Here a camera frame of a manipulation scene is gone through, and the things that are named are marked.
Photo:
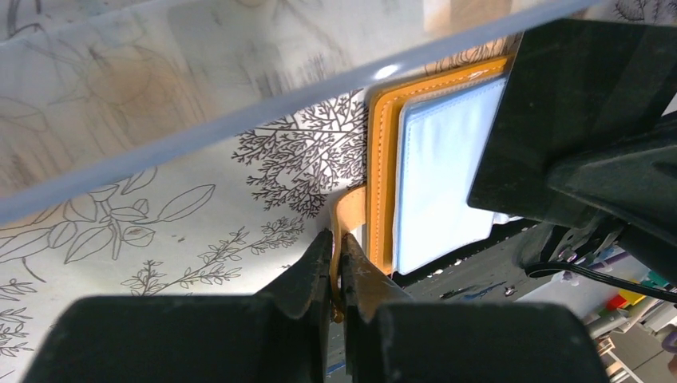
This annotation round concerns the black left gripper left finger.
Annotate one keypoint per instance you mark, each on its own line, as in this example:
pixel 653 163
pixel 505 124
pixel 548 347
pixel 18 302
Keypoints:
pixel 278 334

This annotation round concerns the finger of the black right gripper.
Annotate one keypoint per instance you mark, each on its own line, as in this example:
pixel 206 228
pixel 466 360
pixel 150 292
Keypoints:
pixel 635 181

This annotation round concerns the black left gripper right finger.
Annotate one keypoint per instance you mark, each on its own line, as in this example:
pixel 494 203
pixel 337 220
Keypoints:
pixel 392 338

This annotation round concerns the orange leather card holder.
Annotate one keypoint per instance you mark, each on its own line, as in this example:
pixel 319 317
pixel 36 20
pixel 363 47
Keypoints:
pixel 425 140

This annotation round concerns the clear acrylic card box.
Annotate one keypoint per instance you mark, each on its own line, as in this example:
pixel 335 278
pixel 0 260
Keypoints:
pixel 93 91

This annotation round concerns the floral patterned table mat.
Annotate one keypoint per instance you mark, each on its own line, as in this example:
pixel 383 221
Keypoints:
pixel 226 218

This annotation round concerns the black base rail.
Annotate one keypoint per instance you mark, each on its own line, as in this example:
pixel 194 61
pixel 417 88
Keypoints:
pixel 484 271

